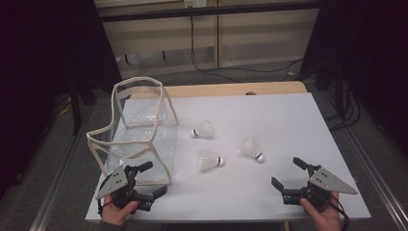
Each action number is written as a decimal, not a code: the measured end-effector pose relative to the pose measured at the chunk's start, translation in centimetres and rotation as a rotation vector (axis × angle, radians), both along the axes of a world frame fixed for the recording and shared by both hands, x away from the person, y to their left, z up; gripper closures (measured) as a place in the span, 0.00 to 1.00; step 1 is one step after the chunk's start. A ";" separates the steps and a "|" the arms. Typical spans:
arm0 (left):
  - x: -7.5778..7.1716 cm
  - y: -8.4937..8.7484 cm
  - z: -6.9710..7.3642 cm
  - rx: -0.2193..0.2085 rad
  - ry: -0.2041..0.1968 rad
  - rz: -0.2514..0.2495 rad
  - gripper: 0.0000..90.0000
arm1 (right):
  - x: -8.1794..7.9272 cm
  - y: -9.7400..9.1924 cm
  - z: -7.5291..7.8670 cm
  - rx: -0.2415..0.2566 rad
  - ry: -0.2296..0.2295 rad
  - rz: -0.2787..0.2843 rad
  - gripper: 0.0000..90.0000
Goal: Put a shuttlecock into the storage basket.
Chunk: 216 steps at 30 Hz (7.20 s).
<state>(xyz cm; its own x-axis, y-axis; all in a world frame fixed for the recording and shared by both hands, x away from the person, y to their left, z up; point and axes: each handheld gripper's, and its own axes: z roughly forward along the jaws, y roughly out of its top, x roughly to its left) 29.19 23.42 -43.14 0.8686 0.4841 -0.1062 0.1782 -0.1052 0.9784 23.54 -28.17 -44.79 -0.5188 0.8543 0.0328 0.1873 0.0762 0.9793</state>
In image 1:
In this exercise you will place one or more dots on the white wall socket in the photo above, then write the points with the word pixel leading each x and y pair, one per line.
pixel 195 3

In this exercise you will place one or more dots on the clear plastic bag beige trim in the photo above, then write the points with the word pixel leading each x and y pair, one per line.
pixel 144 166

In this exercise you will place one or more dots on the person's right hand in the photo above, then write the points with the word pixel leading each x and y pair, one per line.
pixel 325 218

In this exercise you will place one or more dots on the beige wooden cabinet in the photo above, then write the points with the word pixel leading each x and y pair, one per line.
pixel 256 35

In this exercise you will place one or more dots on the wooden table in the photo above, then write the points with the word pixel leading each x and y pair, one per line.
pixel 224 89

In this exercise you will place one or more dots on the person's left hand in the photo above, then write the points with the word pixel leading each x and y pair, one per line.
pixel 115 215

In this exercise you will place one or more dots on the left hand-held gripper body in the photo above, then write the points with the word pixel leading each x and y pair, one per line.
pixel 120 192

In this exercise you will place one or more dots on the dark round table grommet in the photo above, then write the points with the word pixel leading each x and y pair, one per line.
pixel 250 93

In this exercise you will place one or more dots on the white table cover sheet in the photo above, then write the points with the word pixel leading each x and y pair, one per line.
pixel 256 192

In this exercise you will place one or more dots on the black stand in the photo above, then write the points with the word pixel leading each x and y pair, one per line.
pixel 76 112
pixel 337 86

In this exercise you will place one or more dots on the dark curtain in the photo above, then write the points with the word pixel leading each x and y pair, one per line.
pixel 378 48
pixel 38 64

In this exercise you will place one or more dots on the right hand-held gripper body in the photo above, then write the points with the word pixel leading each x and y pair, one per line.
pixel 327 183

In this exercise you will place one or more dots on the white feather shuttlecock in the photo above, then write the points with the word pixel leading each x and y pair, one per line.
pixel 204 129
pixel 252 149
pixel 208 160

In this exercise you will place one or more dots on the metal floor rail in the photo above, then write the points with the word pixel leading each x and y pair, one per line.
pixel 54 199
pixel 378 183

